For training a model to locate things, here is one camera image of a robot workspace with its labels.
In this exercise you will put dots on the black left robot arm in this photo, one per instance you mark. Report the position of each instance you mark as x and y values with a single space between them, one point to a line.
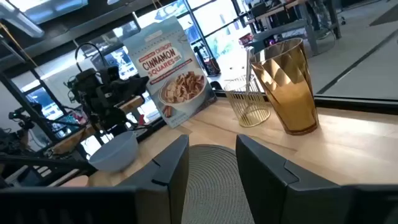
90 90

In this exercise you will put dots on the long ceiling light fixture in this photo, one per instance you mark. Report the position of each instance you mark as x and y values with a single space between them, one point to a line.
21 25

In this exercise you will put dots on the wooden top workbench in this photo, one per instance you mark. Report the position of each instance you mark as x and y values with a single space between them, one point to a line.
133 104

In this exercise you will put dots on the black red box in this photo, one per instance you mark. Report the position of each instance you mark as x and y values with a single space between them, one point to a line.
211 67

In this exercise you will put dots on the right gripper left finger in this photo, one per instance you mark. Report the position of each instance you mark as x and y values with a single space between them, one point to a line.
168 174

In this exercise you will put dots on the black camera on tripod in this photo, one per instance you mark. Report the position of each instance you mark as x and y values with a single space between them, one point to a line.
18 116

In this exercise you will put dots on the blue bowl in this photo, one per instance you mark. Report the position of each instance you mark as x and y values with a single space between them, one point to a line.
115 154

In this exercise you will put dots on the grey round woven placemat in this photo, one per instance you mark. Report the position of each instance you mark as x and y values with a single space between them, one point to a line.
211 186

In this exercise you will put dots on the cinnamon squares cereal box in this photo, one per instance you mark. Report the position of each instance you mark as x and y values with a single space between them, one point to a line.
168 62

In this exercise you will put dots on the grey metal workbench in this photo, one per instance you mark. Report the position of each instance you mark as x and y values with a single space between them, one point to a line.
280 27

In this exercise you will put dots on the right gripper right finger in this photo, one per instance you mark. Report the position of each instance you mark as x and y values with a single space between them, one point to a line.
267 186

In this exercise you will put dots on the amber faceted glass tumbler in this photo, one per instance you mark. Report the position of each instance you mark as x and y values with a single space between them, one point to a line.
289 99

